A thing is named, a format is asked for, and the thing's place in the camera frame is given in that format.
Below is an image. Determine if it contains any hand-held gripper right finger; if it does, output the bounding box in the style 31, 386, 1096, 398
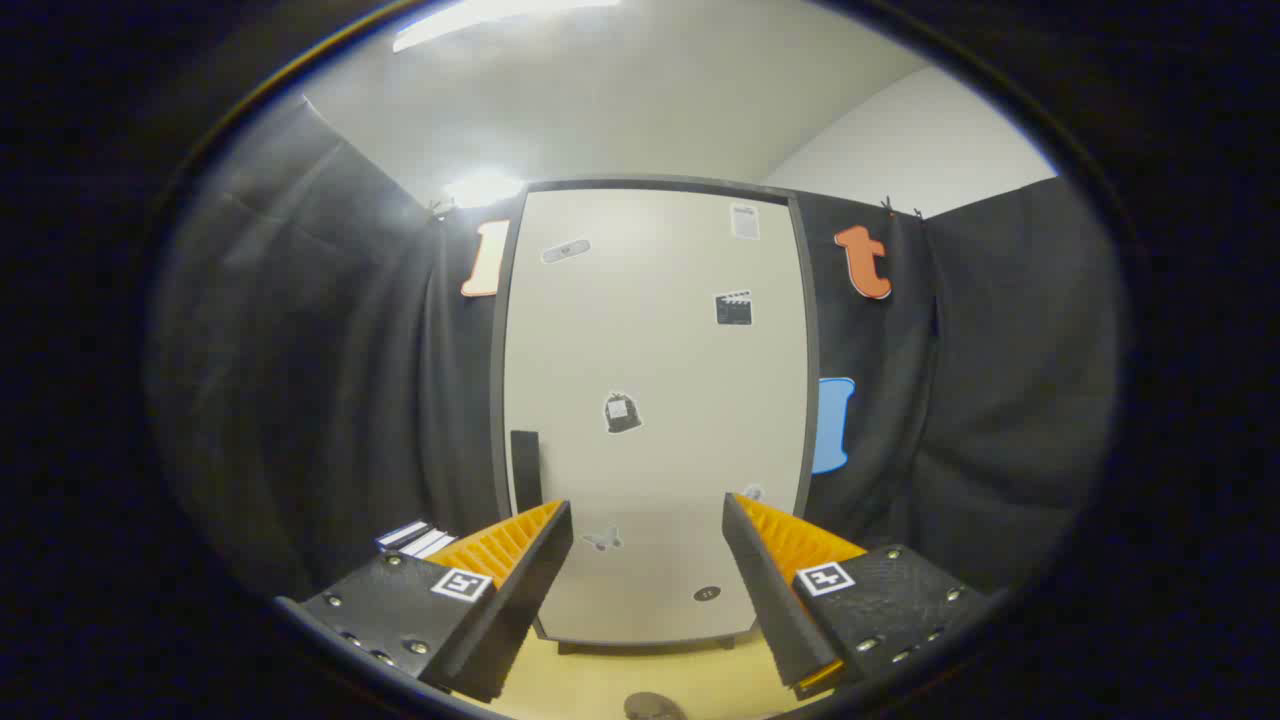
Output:
722, 492, 991, 701

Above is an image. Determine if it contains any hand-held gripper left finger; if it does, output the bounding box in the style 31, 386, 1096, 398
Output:
275, 500, 574, 704

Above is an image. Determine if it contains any black door handle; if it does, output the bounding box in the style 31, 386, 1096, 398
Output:
510, 430, 544, 513

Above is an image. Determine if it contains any grey shoe cabinet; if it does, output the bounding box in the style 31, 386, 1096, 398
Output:
488, 175, 823, 656

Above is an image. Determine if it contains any white shoe cabinet door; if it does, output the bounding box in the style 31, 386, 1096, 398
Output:
503, 190, 809, 646

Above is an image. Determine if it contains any black backdrop cloth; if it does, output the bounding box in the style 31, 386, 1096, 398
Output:
150, 95, 1121, 601

